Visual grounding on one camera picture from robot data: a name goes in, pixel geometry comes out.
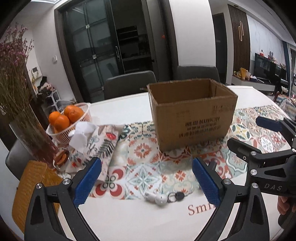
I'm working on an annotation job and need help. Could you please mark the brown cardboard box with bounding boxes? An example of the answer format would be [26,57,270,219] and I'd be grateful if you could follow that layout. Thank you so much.
[147,78,238,152]

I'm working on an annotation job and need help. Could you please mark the orange fruit left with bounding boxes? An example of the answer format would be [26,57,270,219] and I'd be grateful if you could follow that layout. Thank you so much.
[48,111,61,126]

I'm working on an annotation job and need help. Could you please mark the orange fruit right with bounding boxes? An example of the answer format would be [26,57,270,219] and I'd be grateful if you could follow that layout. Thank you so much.
[64,105,84,123]

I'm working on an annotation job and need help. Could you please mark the glass vase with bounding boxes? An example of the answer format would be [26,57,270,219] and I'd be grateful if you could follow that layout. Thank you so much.
[10,108,58,170]

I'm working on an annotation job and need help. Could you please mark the dark wooden door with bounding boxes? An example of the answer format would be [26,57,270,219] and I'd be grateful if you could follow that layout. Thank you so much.
[228,4,250,71]

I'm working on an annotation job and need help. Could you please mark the floral fabric tissue cover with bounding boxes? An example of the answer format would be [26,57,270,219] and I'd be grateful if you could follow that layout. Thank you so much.
[65,125,124,183]

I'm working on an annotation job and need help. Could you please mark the patterned table runner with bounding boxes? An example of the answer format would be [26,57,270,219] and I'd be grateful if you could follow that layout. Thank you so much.
[58,104,292,201]

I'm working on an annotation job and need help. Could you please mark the person's right hand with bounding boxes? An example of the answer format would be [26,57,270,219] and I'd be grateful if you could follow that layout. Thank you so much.
[277,196,290,215]

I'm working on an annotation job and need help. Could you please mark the white plastic fruit basket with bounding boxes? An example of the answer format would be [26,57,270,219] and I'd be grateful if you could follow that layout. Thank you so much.
[46,102,92,145]

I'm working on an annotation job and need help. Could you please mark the orange fruit front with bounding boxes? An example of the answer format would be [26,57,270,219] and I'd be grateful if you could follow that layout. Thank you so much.
[54,115,70,132]

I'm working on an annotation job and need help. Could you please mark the black tv cabinet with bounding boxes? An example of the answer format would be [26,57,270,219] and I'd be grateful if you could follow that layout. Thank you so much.
[253,53,288,86]

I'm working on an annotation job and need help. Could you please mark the dark glass door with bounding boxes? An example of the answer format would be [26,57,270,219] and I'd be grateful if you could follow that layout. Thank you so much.
[54,1,170,103]

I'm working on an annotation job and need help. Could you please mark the woven yellow placemat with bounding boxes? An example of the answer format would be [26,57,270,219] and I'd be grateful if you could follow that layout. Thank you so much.
[12,161,62,232]

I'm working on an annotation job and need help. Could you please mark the black bike light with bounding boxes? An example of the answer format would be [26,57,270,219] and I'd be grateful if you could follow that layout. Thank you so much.
[208,161,217,173]

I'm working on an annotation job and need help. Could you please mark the grey dining chair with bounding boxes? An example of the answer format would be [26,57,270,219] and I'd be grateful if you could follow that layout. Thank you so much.
[177,65,220,82]
[103,70,157,100]

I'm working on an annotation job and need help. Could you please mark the dried pink flowers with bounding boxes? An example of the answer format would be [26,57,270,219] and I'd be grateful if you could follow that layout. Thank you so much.
[1,23,33,121]

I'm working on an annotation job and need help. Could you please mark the grey dining chair right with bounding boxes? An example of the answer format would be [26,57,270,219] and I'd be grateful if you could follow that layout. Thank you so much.
[177,65,220,82]

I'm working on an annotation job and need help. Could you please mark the white tissue paper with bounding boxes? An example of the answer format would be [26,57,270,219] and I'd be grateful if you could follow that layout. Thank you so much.
[68,121,97,153]

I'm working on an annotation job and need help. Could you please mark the orange fruit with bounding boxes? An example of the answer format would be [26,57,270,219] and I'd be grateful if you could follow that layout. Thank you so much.
[54,115,70,132]
[48,111,61,126]
[64,105,84,123]

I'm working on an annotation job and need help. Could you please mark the grey dining chair left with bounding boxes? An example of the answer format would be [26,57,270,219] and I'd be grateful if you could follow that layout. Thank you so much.
[103,70,157,100]

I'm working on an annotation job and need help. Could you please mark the white figurine keychain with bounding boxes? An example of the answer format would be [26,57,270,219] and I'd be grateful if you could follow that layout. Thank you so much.
[144,192,168,206]

